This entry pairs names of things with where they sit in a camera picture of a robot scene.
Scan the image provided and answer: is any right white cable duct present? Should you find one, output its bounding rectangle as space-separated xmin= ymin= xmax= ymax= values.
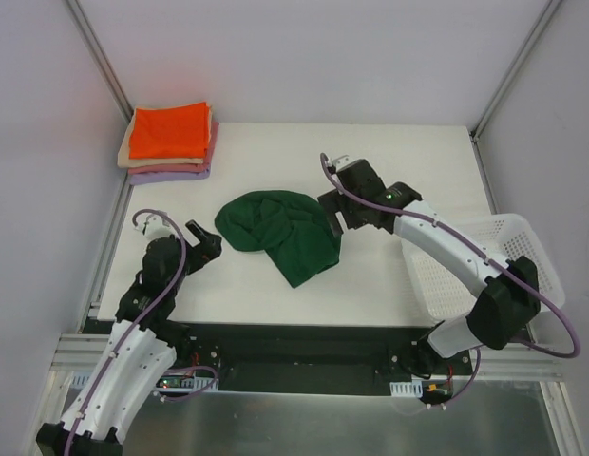
xmin=389 ymin=379 xmax=424 ymax=399

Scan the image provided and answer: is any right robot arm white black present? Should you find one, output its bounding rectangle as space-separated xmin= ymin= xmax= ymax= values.
xmin=318 ymin=155 xmax=541 ymax=375

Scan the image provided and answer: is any folded pink t-shirt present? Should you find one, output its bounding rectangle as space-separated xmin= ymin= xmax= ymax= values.
xmin=127 ymin=121 xmax=219 ymax=175

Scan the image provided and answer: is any folded orange t-shirt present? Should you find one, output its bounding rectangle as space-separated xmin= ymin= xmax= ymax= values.
xmin=128 ymin=102 xmax=211 ymax=161

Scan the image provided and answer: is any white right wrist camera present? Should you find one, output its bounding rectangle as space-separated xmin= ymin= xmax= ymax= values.
xmin=326 ymin=155 xmax=355 ymax=175

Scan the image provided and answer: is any white cable duct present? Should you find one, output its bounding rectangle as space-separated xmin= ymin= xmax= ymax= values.
xmin=389 ymin=379 xmax=424 ymax=399
xmin=70 ymin=372 xmax=219 ymax=394

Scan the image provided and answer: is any white plastic perforated basket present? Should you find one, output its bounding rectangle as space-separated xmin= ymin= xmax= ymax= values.
xmin=402 ymin=214 xmax=565 ymax=323

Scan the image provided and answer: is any dark green t-shirt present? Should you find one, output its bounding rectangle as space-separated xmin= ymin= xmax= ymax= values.
xmin=215 ymin=190 xmax=341 ymax=288

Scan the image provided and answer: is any left white cable duct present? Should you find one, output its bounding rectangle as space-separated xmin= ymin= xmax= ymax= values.
xmin=70 ymin=372 xmax=219 ymax=394

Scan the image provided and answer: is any aluminium corner post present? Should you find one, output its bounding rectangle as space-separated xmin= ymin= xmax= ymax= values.
xmin=470 ymin=0 xmax=564 ymax=143
xmin=63 ymin=0 xmax=133 ymax=122

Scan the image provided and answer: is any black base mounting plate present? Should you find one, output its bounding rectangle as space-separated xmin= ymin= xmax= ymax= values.
xmin=80 ymin=318 xmax=536 ymax=396

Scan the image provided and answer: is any folded lavender t-shirt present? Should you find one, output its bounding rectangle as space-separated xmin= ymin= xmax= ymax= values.
xmin=127 ymin=167 xmax=211 ymax=185

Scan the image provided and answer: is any folded beige t-shirt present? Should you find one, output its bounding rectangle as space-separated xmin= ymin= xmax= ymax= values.
xmin=116 ymin=104 xmax=215 ymax=168

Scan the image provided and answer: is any left aluminium corner post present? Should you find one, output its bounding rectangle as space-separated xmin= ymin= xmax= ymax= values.
xmin=63 ymin=0 xmax=133 ymax=122

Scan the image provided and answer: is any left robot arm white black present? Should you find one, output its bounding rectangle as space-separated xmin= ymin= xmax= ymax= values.
xmin=36 ymin=209 xmax=222 ymax=455

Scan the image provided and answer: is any right aluminium corner post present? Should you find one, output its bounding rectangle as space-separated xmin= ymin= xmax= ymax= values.
xmin=470 ymin=0 xmax=564 ymax=143

